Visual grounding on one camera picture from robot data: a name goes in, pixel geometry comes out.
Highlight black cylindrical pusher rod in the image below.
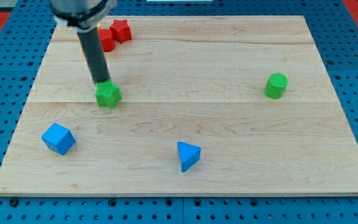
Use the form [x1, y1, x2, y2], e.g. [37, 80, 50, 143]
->
[78, 28, 110, 84]

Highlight blue triangle block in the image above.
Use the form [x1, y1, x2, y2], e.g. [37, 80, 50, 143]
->
[177, 141, 201, 172]

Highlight red cylinder block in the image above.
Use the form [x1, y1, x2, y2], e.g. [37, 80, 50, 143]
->
[98, 29, 116, 52]

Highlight red star block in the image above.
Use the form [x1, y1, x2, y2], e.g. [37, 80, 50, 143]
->
[109, 19, 132, 44]

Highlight green star block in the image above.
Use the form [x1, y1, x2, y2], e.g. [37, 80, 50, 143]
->
[95, 79, 121, 108]

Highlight blue cube block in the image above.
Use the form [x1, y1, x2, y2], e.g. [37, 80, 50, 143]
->
[41, 123, 76, 155]

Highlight light wooden board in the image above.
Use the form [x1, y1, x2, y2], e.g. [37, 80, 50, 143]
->
[0, 16, 358, 197]

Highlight green cylinder block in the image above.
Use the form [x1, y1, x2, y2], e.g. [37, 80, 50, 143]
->
[264, 73, 289, 99]

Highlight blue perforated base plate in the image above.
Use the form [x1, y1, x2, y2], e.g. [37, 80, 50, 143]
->
[0, 1, 358, 223]

